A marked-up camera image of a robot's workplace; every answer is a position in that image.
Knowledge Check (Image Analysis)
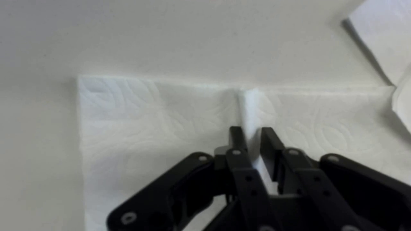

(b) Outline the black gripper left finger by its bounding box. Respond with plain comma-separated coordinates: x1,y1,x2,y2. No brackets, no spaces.
106,126,275,231

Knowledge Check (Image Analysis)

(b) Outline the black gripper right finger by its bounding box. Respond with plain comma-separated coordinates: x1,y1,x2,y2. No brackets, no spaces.
258,126,411,231

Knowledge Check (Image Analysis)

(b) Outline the white paper towel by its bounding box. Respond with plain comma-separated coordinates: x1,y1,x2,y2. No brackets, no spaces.
76,76,411,231

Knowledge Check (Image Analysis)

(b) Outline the small white napkin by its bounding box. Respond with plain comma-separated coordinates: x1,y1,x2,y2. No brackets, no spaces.
341,0,411,133

